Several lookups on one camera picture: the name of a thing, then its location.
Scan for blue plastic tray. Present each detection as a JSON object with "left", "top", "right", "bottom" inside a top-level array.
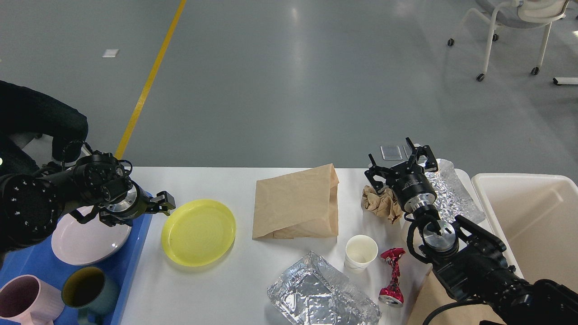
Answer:
[{"left": 0, "top": 214, "right": 152, "bottom": 325}]

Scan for brown paper bag under arm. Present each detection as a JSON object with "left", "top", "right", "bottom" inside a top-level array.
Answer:
[{"left": 407, "top": 271, "right": 504, "bottom": 325}]

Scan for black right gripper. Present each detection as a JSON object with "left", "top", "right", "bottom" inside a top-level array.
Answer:
[{"left": 364, "top": 137, "right": 439, "bottom": 213}]

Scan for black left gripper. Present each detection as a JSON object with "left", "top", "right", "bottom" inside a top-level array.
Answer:
[{"left": 99, "top": 181, "right": 176, "bottom": 227}]

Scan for crumpled foil sheet right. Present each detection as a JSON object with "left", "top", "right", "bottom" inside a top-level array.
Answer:
[{"left": 425, "top": 158, "right": 486, "bottom": 224}]

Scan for white office chair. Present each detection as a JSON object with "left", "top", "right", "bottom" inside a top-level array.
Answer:
[{"left": 447, "top": 0, "right": 570, "bottom": 82}]

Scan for teal mug yellow inside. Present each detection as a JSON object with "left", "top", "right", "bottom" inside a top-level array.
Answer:
[{"left": 61, "top": 267, "right": 121, "bottom": 325}]

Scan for beige plastic bin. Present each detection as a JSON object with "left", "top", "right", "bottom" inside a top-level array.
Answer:
[{"left": 471, "top": 173, "right": 578, "bottom": 291}]

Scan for yellow floor tape line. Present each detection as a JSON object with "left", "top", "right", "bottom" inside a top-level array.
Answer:
[{"left": 114, "top": 0, "right": 187, "bottom": 159}]

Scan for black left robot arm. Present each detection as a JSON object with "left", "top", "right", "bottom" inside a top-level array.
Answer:
[{"left": 0, "top": 146, "right": 176, "bottom": 259}]

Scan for floor socket plate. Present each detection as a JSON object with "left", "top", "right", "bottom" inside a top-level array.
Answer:
[{"left": 380, "top": 145, "right": 403, "bottom": 161}]

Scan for pink mug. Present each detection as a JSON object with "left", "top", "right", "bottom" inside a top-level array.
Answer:
[{"left": 0, "top": 275, "right": 65, "bottom": 325}]

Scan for white chair leg right edge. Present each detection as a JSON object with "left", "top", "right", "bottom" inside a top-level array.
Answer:
[{"left": 553, "top": 77, "right": 578, "bottom": 86}]

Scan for foil tray front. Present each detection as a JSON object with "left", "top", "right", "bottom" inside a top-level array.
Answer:
[{"left": 267, "top": 251, "right": 382, "bottom": 325}]

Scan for crumpled brown paper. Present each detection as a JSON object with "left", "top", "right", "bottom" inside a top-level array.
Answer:
[{"left": 361, "top": 185, "right": 404, "bottom": 224}]

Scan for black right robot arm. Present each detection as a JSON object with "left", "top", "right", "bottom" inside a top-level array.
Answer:
[{"left": 365, "top": 138, "right": 578, "bottom": 325}]

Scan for brown paper bag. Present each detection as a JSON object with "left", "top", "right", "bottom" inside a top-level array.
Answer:
[{"left": 252, "top": 164, "right": 339, "bottom": 239}]

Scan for person in black clothes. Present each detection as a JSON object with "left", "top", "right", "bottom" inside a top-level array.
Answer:
[{"left": 0, "top": 81, "right": 89, "bottom": 176}]

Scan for crushed red can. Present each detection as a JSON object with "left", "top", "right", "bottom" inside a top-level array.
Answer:
[{"left": 378, "top": 247, "right": 406, "bottom": 308}]

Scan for yellow plastic plate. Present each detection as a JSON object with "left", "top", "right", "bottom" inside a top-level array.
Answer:
[{"left": 161, "top": 199, "right": 237, "bottom": 267}]

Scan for white paper cup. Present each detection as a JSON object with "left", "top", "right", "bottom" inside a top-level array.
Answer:
[{"left": 344, "top": 234, "right": 378, "bottom": 273}]

